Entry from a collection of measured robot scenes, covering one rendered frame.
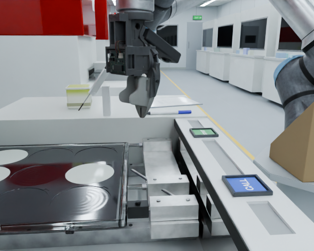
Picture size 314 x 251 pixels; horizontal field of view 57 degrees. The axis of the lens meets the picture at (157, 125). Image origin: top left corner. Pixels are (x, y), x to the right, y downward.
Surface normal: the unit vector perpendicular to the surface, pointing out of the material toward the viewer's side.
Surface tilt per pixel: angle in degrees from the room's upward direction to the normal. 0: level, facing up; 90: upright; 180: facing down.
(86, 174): 0
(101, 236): 90
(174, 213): 90
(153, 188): 90
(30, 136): 90
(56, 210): 0
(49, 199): 0
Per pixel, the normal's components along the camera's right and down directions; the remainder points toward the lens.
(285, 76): -0.88, -0.16
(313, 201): -0.19, 0.26
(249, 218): 0.00, -0.96
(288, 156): -0.99, 0.04
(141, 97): 0.67, 0.25
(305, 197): -0.44, 0.25
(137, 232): 0.08, 0.27
